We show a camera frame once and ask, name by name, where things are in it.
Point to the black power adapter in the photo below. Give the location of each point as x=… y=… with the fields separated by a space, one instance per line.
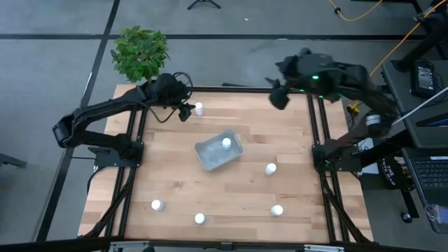
x=424 y=78

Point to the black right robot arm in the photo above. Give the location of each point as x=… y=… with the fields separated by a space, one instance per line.
x=364 y=87

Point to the black side desk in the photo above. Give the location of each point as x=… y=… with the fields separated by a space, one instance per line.
x=402 y=101

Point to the dark grey furniture foot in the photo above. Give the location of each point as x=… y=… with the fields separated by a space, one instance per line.
x=10 y=160

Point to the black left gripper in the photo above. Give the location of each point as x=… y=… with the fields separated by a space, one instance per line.
x=171 y=90

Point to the white pill bottle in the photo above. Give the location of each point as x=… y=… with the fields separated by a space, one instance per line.
x=270 y=169
x=157 y=205
x=199 y=218
x=276 y=210
x=226 y=143
x=199 y=108

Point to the black printed bag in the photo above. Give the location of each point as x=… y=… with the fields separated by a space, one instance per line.
x=390 y=173

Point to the person's shoe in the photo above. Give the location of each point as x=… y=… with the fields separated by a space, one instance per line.
x=421 y=15

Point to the black aluminium table frame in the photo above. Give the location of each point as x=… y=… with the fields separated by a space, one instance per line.
x=316 y=122

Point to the black rig crossbar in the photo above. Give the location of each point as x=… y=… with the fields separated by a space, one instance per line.
x=52 y=245

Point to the black caster wheel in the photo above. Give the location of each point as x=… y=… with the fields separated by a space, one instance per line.
x=407 y=217

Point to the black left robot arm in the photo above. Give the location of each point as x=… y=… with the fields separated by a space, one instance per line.
x=105 y=105

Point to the black laptop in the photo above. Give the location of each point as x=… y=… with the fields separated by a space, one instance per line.
x=430 y=171

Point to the silver bracket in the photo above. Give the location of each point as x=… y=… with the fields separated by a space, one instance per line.
x=129 y=245
x=323 y=248

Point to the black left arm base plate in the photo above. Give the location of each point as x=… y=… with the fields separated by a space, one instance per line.
x=105 y=161

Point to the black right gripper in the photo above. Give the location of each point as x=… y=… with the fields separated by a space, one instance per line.
x=297 y=70

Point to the black tripod base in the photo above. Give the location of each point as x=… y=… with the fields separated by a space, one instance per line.
x=204 y=1

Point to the grey plastic basket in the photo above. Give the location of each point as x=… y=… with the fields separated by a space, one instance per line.
x=213 y=155

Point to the green leafy plant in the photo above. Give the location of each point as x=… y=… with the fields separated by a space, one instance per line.
x=140 y=52

